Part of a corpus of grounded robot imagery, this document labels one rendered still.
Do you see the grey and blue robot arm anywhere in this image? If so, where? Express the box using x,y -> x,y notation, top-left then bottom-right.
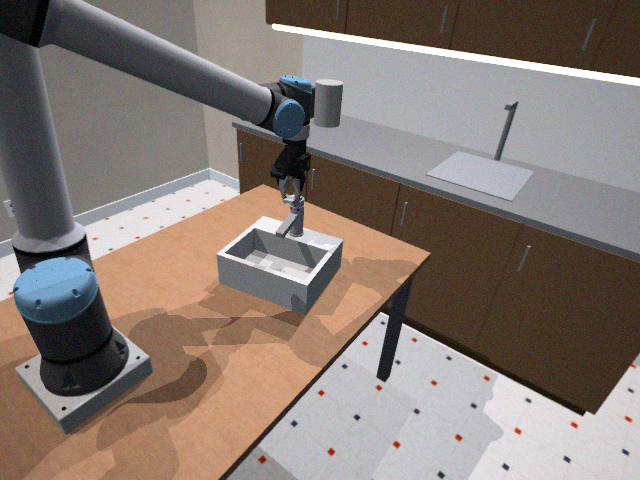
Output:
0,0 -> 312,397

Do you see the grey mixer tap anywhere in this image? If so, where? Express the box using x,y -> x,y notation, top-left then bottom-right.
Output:
275,195 -> 304,239

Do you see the grey square sink basin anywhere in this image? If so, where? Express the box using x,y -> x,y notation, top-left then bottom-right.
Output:
216,216 -> 343,315

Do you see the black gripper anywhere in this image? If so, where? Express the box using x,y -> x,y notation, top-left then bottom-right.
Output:
276,139 -> 311,206

